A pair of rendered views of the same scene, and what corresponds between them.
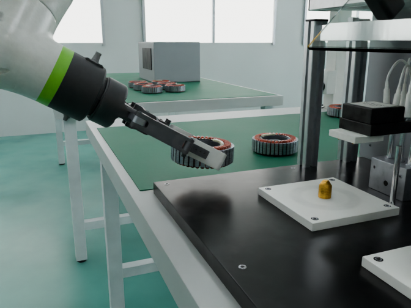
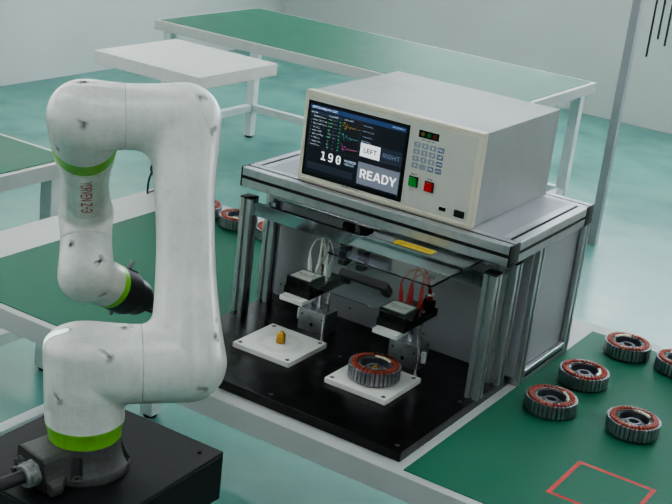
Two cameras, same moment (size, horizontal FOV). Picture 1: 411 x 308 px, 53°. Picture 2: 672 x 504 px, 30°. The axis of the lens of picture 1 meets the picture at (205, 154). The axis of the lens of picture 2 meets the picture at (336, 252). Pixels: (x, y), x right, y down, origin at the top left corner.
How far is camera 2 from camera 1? 2.15 m
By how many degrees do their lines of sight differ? 36
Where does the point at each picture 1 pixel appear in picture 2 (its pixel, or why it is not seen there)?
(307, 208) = (277, 352)
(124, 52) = not seen: outside the picture
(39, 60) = (120, 281)
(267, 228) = (262, 370)
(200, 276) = (246, 404)
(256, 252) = (270, 385)
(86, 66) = (135, 276)
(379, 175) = (306, 318)
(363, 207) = (307, 346)
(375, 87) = (285, 236)
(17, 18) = (109, 256)
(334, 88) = not seen: hidden behind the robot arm
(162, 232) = not seen: hidden behind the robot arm
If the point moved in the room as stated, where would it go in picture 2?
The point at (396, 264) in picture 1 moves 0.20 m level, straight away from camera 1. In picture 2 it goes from (341, 378) to (328, 338)
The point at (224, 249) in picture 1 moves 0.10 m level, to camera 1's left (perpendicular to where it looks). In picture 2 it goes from (252, 387) to (210, 395)
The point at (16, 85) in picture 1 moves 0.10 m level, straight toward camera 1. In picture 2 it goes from (104, 300) to (144, 315)
